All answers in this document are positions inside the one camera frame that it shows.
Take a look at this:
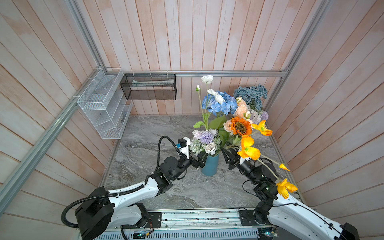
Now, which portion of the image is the teal ceramic vase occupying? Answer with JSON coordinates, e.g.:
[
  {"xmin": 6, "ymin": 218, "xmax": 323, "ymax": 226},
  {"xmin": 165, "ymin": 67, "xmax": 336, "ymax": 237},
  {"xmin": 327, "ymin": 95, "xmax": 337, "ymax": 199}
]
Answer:
[{"xmin": 202, "ymin": 154, "xmax": 219, "ymax": 177}]

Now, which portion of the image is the yellow orange flower stem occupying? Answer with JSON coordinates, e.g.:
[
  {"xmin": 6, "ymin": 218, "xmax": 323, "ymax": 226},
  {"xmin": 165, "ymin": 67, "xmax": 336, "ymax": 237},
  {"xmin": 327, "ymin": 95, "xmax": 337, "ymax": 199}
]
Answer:
[{"xmin": 237, "ymin": 121, "xmax": 298, "ymax": 199}]

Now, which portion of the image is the green leafy flower bunch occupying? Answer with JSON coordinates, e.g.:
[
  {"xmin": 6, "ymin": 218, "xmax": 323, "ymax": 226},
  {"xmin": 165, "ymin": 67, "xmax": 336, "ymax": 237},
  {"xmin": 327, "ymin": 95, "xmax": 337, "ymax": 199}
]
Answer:
[{"xmin": 191, "ymin": 129, "xmax": 221, "ymax": 156}]

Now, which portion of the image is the orange flower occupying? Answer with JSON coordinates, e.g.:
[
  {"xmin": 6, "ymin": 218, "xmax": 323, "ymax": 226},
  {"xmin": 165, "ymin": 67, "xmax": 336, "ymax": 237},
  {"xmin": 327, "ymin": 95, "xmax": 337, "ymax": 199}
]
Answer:
[{"xmin": 219, "ymin": 117, "xmax": 253, "ymax": 147}]

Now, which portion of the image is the pink white hydrangea bouquet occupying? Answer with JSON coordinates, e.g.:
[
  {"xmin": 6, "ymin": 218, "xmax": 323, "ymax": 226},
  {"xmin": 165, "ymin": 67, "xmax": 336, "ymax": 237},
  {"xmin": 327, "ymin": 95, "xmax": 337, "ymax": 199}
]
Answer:
[{"xmin": 250, "ymin": 110, "xmax": 269, "ymax": 125}]

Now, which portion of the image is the pale peach rose spray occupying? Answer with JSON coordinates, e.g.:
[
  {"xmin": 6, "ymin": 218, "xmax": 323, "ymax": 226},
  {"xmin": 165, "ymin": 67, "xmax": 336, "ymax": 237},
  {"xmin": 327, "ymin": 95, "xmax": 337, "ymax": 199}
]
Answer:
[{"xmin": 223, "ymin": 107, "xmax": 253, "ymax": 137}]

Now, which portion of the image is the teal blue rose bouquet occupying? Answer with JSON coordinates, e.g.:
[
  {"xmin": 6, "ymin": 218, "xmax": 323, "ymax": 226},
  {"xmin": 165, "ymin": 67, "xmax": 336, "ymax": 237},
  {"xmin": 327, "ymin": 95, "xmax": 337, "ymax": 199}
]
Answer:
[{"xmin": 234, "ymin": 85, "xmax": 268, "ymax": 111}]

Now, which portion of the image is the white flower stem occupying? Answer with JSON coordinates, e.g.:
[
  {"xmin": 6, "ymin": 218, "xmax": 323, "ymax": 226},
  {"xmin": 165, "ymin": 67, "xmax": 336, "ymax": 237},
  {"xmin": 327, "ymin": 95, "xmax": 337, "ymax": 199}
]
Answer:
[{"xmin": 194, "ymin": 75, "xmax": 225, "ymax": 130}]

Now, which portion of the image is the peach rose stem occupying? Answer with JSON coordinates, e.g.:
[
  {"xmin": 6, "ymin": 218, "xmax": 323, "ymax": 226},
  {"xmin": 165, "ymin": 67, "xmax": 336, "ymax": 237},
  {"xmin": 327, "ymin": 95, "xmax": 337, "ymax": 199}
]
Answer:
[{"xmin": 236, "ymin": 97, "xmax": 247, "ymax": 109}]

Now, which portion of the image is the blue hydrangea mixed bouquet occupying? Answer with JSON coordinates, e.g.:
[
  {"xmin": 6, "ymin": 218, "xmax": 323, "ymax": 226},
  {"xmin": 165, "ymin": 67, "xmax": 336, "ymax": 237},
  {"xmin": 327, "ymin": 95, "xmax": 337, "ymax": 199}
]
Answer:
[{"xmin": 202, "ymin": 89, "xmax": 238, "ymax": 117}]

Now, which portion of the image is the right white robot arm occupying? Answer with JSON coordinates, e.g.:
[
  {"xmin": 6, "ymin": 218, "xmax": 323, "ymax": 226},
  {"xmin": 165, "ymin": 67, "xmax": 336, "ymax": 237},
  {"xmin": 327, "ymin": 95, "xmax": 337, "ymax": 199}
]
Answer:
[{"xmin": 222, "ymin": 148, "xmax": 360, "ymax": 240}]

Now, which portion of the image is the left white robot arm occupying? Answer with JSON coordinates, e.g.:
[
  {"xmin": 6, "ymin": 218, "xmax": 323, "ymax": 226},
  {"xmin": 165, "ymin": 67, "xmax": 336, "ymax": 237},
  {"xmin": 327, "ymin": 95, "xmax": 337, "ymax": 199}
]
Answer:
[{"xmin": 73, "ymin": 154, "xmax": 208, "ymax": 240}]

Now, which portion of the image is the black mesh basket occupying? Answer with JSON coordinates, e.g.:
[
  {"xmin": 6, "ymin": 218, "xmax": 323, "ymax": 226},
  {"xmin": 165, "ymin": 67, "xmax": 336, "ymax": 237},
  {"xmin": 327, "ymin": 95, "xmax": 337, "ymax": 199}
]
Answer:
[{"xmin": 120, "ymin": 73, "xmax": 177, "ymax": 101}]

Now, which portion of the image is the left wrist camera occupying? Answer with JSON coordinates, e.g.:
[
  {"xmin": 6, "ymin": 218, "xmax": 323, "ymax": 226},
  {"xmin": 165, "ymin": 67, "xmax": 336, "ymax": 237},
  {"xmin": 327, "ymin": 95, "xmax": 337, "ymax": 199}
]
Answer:
[{"xmin": 176, "ymin": 137, "xmax": 191, "ymax": 160}]

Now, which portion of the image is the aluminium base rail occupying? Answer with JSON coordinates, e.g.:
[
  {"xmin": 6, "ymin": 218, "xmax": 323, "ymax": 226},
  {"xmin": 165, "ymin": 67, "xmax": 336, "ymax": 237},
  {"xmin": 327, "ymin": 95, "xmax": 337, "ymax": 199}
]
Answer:
[{"xmin": 77, "ymin": 208, "xmax": 319, "ymax": 240}]

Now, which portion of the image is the white wire mesh shelf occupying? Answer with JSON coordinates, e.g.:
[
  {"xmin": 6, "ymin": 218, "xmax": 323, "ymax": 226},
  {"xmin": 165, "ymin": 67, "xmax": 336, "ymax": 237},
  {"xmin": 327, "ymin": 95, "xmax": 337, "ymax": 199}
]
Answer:
[{"xmin": 78, "ymin": 68, "xmax": 132, "ymax": 140}]

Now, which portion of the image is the black corrugated cable hose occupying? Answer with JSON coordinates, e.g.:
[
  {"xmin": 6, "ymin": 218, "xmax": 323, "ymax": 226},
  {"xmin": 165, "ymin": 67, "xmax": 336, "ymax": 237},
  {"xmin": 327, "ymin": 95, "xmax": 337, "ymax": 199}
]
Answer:
[{"xmin": 60, "ymin": 135, "xmax": 181, "ymax": 229}]

